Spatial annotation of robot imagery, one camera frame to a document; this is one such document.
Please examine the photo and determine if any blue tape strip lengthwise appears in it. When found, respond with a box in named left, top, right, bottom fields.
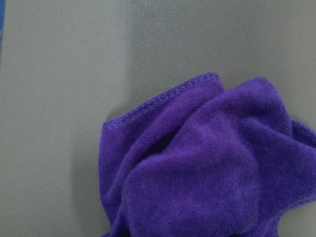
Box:
left=0, top=0, right=6, bottom=48

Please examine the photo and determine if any purple microfiber towel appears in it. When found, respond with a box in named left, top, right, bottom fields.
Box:
left=99, top=74, right=316, bottom=237

